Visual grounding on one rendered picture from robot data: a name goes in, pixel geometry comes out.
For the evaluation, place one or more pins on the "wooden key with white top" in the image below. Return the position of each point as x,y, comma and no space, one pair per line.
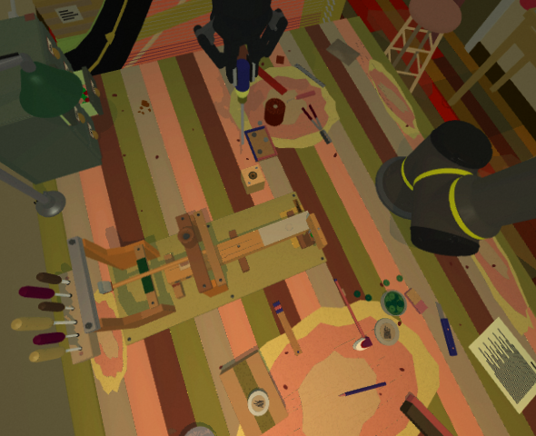
277,230

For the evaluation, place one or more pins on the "blue framed brown square plate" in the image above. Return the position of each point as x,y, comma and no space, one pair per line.
261,144

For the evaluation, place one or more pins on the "grey round tin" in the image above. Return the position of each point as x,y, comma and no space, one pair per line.
196,430

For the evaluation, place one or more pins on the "wooden stick blue red end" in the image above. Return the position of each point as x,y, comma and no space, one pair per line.
288,329

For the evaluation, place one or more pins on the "brown wooden upright bracket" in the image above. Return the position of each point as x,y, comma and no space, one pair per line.
202,263

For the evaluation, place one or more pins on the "yellow action model base board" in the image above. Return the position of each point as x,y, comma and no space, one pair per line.
268,272

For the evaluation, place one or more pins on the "grey brown pad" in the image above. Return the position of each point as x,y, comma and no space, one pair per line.
343,51

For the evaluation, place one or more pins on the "wooden table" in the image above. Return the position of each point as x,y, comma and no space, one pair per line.
518,45

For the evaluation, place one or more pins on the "wooden block with hole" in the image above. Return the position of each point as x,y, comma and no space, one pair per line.
252,179

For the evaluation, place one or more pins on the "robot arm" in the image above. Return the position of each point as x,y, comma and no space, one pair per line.
436,191

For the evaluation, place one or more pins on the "dark brown red box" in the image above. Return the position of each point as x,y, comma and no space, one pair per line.
424,418

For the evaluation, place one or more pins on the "orange hammer shank grey head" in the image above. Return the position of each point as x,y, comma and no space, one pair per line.
159,271

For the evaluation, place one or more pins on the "white printed paper sheet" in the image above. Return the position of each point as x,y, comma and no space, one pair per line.
506,363

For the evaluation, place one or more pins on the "small pink strip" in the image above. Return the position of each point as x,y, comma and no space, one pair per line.
305,95

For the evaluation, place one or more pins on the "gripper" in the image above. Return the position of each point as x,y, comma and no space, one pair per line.
238,20

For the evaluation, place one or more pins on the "grey and wood tool rack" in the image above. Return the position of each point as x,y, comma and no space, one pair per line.
84,290

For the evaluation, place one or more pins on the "green drawer cabinet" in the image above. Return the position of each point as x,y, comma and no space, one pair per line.
18,141

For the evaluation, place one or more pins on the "dark red cylinder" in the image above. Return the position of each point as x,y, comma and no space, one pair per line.
274,112

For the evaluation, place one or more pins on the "red flat bar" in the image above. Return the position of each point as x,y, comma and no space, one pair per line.
272,82

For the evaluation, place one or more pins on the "pink eraser block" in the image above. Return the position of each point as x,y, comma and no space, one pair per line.
416,300

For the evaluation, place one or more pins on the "grey ruler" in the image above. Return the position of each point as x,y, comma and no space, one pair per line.
309,74

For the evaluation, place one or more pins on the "wooden tray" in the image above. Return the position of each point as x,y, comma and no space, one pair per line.
250,377

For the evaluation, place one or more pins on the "green dish with discs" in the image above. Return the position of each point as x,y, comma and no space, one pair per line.
394,302

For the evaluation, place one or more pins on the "orange wooden hammer rest frame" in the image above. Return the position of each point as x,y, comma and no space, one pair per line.
122,256

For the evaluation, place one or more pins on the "green shaded desk lamp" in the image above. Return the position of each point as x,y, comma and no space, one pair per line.
50,91

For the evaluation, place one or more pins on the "grey flat file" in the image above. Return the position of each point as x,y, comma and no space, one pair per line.
238,359

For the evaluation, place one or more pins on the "red shaft tool white head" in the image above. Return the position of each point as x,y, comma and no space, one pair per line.
352,313

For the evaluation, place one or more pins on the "white dish with pins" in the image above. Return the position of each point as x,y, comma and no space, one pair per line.
259,403
386,331

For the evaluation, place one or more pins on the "wooden key stop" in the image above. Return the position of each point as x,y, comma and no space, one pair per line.
315,231

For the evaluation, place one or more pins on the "blue pencil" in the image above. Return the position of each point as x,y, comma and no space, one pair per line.
363,389

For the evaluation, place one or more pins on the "wooden stool pink seat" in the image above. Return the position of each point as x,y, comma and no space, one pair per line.
433,16

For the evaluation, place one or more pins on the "cardboard box with label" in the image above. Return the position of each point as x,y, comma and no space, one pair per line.
66,16

